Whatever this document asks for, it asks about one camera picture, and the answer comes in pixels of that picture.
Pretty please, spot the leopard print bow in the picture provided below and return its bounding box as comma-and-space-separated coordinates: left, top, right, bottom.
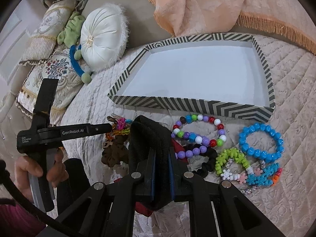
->
102, 113, 120, 149

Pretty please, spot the red satin bow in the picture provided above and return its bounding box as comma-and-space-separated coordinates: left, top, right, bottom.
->
135, 140, 187, 217

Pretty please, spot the purple bead bracelet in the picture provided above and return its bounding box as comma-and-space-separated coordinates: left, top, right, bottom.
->
175, 144, 208, 160

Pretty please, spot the multicolour bead bracelet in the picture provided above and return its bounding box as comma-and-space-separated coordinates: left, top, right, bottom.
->
171, 113, 227, 148

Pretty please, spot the peach fringed blanket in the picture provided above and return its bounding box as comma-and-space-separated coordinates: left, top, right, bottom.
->
149, 0, 315, 54

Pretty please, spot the green blue plush toy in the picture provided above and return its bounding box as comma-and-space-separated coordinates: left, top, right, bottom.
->
57, 11, 91, 84

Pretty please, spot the cream bolster pillow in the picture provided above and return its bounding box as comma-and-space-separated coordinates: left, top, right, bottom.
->
19, 0, 77, 65

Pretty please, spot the black velvet pouch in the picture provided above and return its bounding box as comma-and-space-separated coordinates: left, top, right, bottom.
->
129, 115, 171, 172

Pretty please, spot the blue bead bracelet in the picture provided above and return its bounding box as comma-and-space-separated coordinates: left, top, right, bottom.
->
238, 122, 285, 164

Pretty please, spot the floral embroidered pillow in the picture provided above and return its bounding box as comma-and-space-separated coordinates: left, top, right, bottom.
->
16, 44, 84, 125

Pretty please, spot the brown scrunchie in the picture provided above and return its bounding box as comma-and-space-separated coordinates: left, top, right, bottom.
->
101, 135, 129, 167

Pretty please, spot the orange amber bead bracelet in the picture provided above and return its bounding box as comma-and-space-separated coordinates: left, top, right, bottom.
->
105, 125, 131, 141

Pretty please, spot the striped black white tray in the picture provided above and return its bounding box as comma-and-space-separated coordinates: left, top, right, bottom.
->
108, 33, 275, 122

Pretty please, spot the round white satin cushion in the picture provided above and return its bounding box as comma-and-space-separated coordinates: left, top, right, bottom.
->
80, 3, 129, 72

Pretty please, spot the left hand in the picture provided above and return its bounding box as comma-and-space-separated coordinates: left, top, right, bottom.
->
14, 148, 69, 203

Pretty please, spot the pink flower hair clip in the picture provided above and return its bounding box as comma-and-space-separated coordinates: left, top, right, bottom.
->
117, 118, 133, 131

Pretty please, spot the quilted cream bedspread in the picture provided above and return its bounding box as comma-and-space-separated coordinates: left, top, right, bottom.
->
59, 35, 315, 236

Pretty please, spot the lavender white spiral bracelet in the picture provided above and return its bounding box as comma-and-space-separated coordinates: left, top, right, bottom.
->
222, 158, 267, 195

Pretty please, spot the black cable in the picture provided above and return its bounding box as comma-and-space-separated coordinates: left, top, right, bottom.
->
0, 159, 82, 235

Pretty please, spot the black scrunchie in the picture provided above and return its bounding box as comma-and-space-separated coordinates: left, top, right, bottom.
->
184, 144, 217, 178

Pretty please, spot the colourful snowflake bead bracelet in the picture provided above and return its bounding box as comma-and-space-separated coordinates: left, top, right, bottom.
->
215, 147, 283, 188

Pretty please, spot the beige upholstered headboard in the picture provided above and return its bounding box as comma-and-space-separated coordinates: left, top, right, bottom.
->
81, 0, 174, 50

